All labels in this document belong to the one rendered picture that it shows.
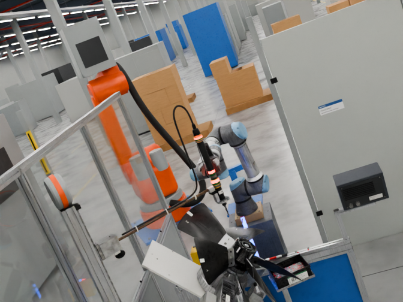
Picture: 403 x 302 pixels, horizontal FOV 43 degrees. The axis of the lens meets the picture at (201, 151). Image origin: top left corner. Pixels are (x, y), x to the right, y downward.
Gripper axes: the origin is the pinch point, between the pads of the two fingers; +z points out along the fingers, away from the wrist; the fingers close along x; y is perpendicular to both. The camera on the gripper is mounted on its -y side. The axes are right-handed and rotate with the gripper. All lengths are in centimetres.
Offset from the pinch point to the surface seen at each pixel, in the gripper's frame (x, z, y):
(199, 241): 11.3, 27.1, 25.2
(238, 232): 2, -20, 48
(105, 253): 51, 37, 13
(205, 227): 12.8, 0.5, 31.0
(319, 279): -31, -38, 101
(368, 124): -101, -182, 63
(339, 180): -60, -36, 42
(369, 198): -72, -35, 58
